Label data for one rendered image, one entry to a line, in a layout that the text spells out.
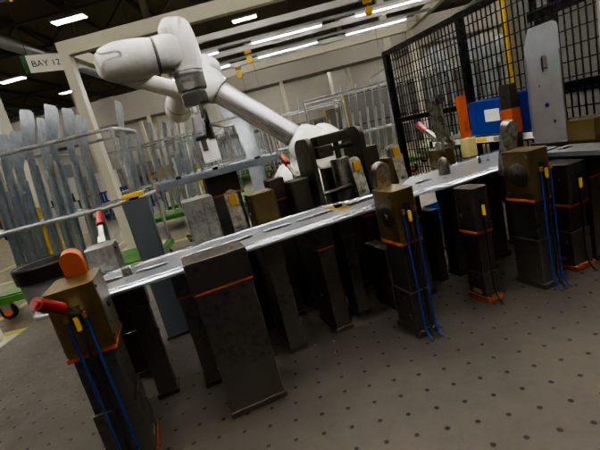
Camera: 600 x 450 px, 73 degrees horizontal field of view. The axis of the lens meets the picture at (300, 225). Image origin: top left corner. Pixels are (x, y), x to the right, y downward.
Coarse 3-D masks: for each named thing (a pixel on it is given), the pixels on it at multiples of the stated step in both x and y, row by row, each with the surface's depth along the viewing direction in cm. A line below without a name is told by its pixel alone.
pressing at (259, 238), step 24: (456, 168) 119; (480, 168) 110; (288, 216) 109; (312, 216) 104; (336, 216) 96; (216, 240) 103; (264, 240) 91; (144, 264) 96; (168, 264) 90; (120, 288) 81
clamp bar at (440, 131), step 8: (440, 96) 125; (432, 104) 127; (440, 104) 128; (432, 112) 128; (440, 112) 128; (432, 120) 129; (440, 120) 129; (440, 128) 129; (440, 136) 128; (448, 136) 129; (448, 144) 129
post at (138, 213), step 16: (128, 208) 116; (144, 208) 117; (144, 224) 118; (144, 240) 118; (160, 240) 120; (144, 256) 119; (160, 288) 122; (160, 304) 122; (176, 304) 124; (176, 320) 124; (176, 336) 125
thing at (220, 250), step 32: (192, 256) 78; (224, 256) 75; (192, 288) 74; (224, 288) 76; (224, 320) 77; (256, 320) 79; (224, 352) 78; (256, 352) 80; (224, 384) 79; (256, 384) 81
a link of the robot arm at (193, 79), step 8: (184, 72) 117; (192, 72) 117; (200, 72) 119; (176, 80) 119; (184, 80) 117; (192, 80) 117; (200, 80) 119; (184, 88) 118; (192, 88) 118; (200, 88) 120
